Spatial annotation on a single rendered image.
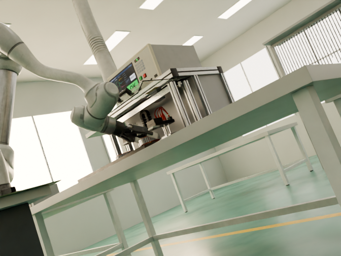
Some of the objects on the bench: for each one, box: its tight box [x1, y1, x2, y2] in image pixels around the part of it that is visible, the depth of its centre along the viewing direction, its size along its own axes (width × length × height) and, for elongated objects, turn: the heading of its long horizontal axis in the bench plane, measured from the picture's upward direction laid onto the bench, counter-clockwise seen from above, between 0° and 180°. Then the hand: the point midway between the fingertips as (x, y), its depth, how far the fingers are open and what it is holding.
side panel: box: [192, 73, 235, 115], centre depth 196 cm, size 28×3×32 cm, turn 66°
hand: (148, 138), depth 180 cm, fingers closed on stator, 11 cm apart
